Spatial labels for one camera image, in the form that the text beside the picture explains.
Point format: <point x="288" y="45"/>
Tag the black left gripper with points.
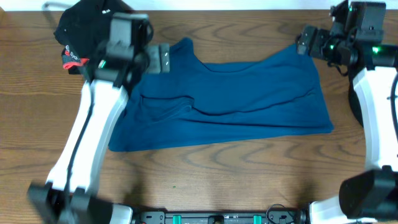
<point x="155" y="63"/>

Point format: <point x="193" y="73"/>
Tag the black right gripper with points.
<point x="315" y="49"/>

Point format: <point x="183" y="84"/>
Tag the blue polo shirt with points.
<point x="203" y="103"/>

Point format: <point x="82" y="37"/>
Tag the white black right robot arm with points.
<point x="372" y="70"/>

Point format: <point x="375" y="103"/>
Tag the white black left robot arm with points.
<point x="69" y="194"/>

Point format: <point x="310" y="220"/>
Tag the black garment at right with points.
<point x="352" y="96"/>

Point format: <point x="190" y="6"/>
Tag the black folded garment red trim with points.
<point x="82" y="28"/>

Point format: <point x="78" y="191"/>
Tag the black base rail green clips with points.
<point x="275" y="214"/>

